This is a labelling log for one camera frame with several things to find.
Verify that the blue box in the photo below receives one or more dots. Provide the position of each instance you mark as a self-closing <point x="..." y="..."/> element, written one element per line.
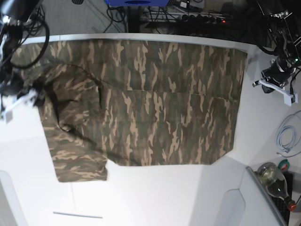
<point x="123" y="3"/>

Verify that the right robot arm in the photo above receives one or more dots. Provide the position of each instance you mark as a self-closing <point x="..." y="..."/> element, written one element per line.
<point x="19" y="19"/>

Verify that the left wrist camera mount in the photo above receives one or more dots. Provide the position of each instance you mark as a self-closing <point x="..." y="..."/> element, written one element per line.
<point x="269" y="85"/>

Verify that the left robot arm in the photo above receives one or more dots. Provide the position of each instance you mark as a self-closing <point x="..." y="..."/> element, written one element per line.
<point x="277" y="31"/>

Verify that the camouflage t-shirt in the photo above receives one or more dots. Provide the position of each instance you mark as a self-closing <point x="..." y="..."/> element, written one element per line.
<point x="134" y="102"/>

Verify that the black perforated tray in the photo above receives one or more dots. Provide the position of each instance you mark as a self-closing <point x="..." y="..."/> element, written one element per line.
<point x="280" y="204"/>

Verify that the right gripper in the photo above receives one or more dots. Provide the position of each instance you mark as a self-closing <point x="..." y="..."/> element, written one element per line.
<point x="12" y="84"/>

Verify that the clear plastic bottle red cap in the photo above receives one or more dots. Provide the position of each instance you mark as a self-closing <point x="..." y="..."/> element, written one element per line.
<point x="273" y="180"/>

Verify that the green tape roll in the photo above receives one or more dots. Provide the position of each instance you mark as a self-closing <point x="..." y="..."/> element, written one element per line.
<point x="284" y="165"/>

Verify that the black power strip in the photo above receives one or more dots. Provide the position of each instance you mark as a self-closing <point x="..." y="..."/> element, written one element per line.
<point x="205" y="18"/>

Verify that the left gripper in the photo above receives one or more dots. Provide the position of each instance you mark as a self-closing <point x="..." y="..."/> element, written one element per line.
<point x="278" y="73"/>

